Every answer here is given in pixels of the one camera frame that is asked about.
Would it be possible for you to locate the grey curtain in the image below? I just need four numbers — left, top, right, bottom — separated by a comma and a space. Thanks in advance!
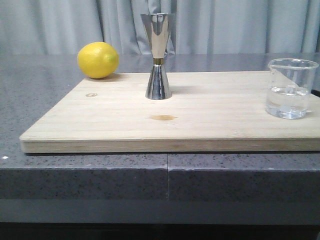
0, 0, 320, 55

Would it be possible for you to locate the steel double jigger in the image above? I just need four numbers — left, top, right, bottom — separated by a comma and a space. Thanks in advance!
140, 13, 174, 100

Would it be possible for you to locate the clear glass beaker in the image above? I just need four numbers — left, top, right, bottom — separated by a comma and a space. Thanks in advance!
265, 58, 319, 120

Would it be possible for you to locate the yellow lemon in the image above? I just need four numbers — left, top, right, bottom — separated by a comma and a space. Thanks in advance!
77, 41, 120, 79

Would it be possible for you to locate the wooden cutting board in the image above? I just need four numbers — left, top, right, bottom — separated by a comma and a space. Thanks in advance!
19, 71, 320, 153

